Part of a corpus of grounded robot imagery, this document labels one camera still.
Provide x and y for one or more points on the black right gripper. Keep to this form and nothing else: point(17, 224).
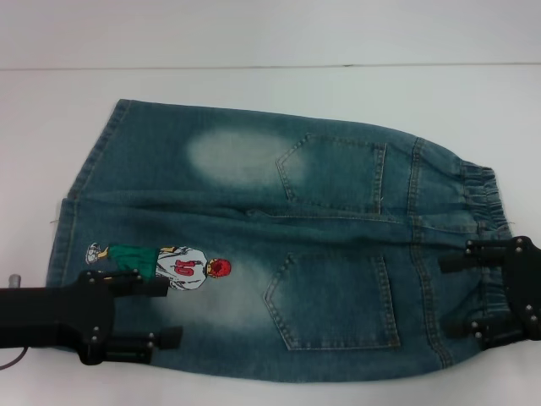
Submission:
point(526, 292)

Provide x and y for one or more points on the blue denim shorts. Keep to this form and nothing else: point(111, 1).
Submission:
point(329, 237)

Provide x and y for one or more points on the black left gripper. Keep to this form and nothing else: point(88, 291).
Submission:
point(42, 317)

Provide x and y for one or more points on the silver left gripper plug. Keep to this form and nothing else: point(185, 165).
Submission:
point(14, 281)

